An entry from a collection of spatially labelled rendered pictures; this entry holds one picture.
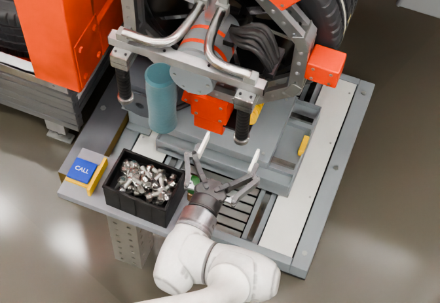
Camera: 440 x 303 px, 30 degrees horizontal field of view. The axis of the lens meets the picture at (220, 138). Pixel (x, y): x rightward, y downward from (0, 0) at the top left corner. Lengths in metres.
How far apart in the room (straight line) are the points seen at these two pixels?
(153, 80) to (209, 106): 0.26
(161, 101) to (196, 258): 0.63
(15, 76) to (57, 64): 0.41
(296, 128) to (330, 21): 0.85
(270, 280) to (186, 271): 0.19
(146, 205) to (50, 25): 0.57
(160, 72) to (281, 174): 0.72
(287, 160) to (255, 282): 1.07
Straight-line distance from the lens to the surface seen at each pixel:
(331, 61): 2.18
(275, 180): 2.81
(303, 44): 2.11
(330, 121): 3.04
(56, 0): 2.23
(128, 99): 2.23
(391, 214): 2.98
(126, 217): 2.40
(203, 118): 2.55
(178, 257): 1.87
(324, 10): 2.12
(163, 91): 2.31
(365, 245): 2.91
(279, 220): 2.82
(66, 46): 2.38
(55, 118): 2.96
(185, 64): 2.03
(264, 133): 2.81
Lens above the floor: 2.60
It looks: 58 degrees down
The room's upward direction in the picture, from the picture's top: 3 degrees clockwise
